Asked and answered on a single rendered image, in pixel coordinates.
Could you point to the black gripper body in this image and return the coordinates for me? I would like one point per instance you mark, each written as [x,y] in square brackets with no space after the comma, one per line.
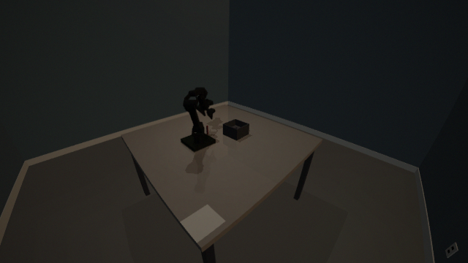
[205,107]

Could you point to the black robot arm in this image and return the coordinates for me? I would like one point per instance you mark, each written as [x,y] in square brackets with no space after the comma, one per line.
[191,106]

